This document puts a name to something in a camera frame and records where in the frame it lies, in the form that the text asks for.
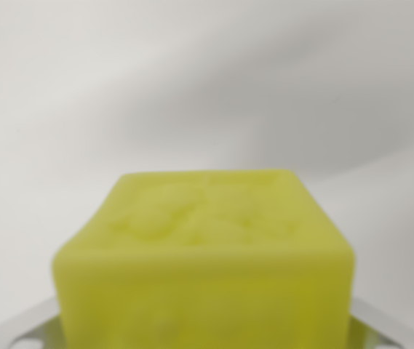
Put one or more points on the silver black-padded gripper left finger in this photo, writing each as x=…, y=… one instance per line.
x=28, y=329

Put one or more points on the yellow cube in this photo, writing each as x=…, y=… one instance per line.
x=203, y=269

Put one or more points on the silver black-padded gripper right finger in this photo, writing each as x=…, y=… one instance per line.
x=368, y=331

